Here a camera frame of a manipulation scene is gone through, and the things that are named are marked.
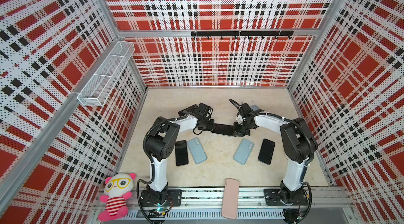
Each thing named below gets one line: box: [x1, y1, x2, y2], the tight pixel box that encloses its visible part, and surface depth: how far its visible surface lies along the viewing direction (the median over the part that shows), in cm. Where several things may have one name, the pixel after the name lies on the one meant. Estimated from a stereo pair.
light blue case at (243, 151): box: [232, 138, 255, 166], surface depth 91 cm
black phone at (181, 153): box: [174, 139, 189, 167], surface depth 89 cm
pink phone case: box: [221, 178, 240, 220], surface depth 74 cm
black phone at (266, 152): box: [257, 138, 276, 166], surface depth 90 cm
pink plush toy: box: [97, 172, 137, 222], surface depth 71 cm
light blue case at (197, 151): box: [187, 137, 208, 165], surface depth 92 cm
